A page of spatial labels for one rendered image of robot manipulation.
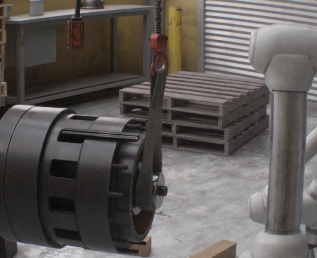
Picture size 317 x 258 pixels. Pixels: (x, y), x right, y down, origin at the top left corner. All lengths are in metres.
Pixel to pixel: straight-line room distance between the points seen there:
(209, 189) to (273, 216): 3.42
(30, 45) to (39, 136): 4.72
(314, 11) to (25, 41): 3.33
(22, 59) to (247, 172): 2.72
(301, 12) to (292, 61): 6.34
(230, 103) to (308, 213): 3.97
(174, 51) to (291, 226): 7.13
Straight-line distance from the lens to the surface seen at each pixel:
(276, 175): 1.76
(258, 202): 2.06
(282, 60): 1.71
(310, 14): 7.98
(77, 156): 2.43
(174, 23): 8.76
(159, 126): 2.55
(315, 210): 2.08
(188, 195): 5.05
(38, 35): 7.24
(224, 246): 3.94
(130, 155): 2.44
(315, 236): 2.12
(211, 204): 4.88
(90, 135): 2.45
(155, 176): 2.54
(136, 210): 2.60
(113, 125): 2.50
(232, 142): 6.08
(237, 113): 6.23
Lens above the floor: 1.71
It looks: 15 degrees down
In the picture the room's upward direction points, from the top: straight up
